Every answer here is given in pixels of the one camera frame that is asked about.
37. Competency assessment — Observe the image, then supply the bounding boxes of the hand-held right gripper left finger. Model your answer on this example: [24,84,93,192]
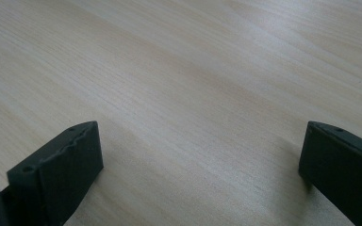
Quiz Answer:
[6,121,105,226]

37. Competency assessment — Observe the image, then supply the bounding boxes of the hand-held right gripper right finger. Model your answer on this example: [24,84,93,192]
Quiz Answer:
[298,121,362,226]

